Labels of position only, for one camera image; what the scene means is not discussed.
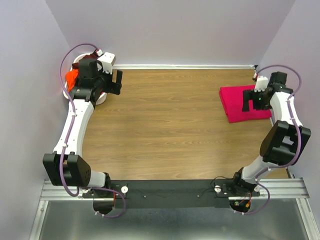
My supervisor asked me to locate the pink t shirt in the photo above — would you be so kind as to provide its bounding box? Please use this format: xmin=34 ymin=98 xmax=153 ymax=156
xmin=219 ymin=85 xmax=272 ymax=123

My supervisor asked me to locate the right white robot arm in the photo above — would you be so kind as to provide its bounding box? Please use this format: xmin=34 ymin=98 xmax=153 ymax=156
xmin=230 ymin=71 xmax=311 ymax=196

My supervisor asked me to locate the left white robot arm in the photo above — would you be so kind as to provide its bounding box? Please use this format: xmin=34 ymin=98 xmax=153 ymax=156
xmin=42 ymin=54 xmax=123 ymax=198

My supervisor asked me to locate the white laundry basket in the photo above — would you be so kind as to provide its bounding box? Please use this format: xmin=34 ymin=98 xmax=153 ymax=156
xmin=62 ymin=52 xmax=107 ymax=105

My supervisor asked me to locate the orange t shirt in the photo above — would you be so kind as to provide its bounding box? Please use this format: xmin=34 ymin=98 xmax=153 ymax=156
xmin=65 ymin=69 xmax=79 ymax=92

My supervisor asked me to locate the back aluminium rail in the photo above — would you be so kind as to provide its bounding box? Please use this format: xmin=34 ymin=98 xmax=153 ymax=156
xmin=113 ymin=64 xmax=255 ymax=70

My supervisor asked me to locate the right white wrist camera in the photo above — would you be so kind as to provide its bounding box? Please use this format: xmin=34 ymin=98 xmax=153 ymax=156
xmin=252 ymin=73 xmax=269 ymax=93

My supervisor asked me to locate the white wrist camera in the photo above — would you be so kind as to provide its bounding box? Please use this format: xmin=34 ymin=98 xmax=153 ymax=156
xmin=95 ymin=49 xmax=116 ymax=74
xmin=252 ymin=73 xmax=269 ymax=93

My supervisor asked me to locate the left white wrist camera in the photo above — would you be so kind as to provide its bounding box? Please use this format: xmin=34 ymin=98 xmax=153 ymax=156
xmin=95 ymin=49 xmax=116 ymax=74

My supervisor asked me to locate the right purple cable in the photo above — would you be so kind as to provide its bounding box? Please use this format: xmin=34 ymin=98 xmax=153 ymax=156
xmin=233 ymin=64 xmax=303 ymax=216

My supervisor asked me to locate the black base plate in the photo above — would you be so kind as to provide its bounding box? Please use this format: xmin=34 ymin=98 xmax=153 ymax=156
xmin=82 ymin=179 xmax=260 ymax=214

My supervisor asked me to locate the front aluminium rail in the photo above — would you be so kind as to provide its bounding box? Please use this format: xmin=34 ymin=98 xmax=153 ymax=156
xmin=40 ymin=178 xmax=310 ymax=201

